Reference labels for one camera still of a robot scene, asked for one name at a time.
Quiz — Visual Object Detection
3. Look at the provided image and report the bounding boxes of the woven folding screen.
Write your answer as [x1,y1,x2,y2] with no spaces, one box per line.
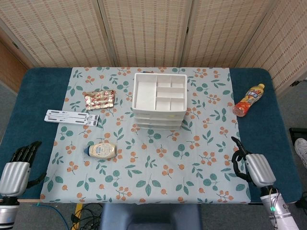
[0,0,307,96]

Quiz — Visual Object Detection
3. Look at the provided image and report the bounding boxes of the red foil snack packet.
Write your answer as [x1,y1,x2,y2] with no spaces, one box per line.
[83,90,115,111]

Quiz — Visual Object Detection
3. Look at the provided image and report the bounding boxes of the blue floor cable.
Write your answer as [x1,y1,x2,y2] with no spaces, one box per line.
[32,202,72,230]

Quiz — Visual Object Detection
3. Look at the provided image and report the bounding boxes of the clear plastic drawer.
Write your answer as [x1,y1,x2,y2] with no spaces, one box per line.
[137,124,182,130]
[133,111,187,119]
[135,118,184,125]

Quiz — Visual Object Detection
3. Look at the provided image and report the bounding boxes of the white shoe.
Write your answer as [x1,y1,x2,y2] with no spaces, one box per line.
[294,138,307,166]

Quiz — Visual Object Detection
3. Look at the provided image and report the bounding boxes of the yellow floor tape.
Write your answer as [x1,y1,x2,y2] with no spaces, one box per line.
[73,203,82,230]

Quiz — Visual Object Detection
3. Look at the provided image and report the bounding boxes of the orange drink bottle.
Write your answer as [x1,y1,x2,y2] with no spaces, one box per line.
[232,83,266,117]

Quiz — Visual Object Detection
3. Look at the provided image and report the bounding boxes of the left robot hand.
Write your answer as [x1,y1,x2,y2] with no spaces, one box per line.
[0,140,47,197]

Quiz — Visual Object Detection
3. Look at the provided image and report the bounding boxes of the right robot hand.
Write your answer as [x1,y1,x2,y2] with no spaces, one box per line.
[231,136,277,188]

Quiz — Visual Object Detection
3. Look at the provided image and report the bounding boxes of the black floor cables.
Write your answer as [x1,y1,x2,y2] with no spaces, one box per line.
[71,203,104,230]

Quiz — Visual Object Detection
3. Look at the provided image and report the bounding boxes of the floral tablecloth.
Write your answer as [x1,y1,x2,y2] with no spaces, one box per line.
[39,67,252,205]

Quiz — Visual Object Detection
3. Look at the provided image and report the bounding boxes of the black floor object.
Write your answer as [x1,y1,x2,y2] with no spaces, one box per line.
[289,127,307,140]

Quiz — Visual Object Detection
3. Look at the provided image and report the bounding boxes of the mayonnaise squeeze bottle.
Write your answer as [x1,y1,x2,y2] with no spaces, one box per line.
[83,143,118,159]

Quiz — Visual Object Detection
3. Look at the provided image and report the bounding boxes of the white plastic drawer organizer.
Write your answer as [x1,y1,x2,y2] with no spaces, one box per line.
[131,72,188,130]

